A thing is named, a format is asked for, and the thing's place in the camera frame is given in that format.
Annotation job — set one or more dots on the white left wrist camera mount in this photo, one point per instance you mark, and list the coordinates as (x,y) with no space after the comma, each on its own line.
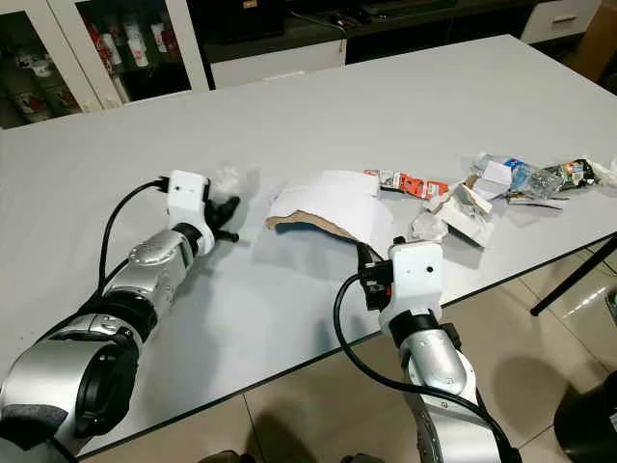
(186,193)

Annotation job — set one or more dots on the white glass door cabinet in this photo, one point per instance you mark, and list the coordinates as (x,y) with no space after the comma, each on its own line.
(195,43)

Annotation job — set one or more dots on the white bottle with red label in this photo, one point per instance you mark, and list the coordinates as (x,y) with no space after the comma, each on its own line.
(106,53)
(134,43)

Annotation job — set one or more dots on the dark wooden desk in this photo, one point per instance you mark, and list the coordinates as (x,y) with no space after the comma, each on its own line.
(424,29)

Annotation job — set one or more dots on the white paper ball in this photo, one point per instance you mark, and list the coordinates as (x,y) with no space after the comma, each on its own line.
(228,180)

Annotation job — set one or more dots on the white cup with red print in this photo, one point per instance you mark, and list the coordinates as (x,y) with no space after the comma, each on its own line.
(31,101)

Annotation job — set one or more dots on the dark printed snack wrapper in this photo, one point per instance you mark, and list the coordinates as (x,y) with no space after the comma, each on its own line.
(574,174)

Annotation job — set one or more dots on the torn white cardboard sheet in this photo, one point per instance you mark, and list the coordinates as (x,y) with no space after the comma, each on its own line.
(333,204)

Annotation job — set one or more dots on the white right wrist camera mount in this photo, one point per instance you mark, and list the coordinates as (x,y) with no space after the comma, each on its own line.
(413,275)

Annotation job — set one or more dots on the small crumpled white tissue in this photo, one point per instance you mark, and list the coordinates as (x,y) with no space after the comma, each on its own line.
(426,226)

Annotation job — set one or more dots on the clear crushed plastic bottle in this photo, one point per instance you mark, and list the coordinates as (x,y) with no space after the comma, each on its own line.
(530,177)

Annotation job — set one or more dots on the white paper piece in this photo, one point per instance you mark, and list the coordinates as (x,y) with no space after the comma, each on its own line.
(495,174)

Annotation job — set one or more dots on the white tissue wad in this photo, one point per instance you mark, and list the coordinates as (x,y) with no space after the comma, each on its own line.
(607,172)

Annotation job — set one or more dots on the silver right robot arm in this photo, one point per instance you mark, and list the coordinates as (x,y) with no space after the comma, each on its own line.
(436,362)

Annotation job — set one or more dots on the black rubbish bin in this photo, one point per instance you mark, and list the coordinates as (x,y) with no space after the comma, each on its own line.
(588,420)

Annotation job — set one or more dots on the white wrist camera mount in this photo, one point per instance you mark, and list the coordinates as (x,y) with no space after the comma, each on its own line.
(186,193)
(413,275)

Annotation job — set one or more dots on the black table leg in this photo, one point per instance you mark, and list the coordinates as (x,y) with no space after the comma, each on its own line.
(574,286)

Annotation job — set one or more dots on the red and white flat package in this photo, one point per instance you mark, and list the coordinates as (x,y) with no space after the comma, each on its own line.
(410,182)

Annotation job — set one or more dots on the small white drawer front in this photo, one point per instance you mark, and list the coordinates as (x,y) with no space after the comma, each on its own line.
(559,19)

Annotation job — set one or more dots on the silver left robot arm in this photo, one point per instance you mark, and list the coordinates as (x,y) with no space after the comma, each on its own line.
(154,257)

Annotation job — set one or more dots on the torn white cardboard box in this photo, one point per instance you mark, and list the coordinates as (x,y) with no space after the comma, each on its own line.
(468,207)

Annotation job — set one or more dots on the black box on desk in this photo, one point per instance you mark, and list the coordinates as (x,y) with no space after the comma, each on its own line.
(236,19)

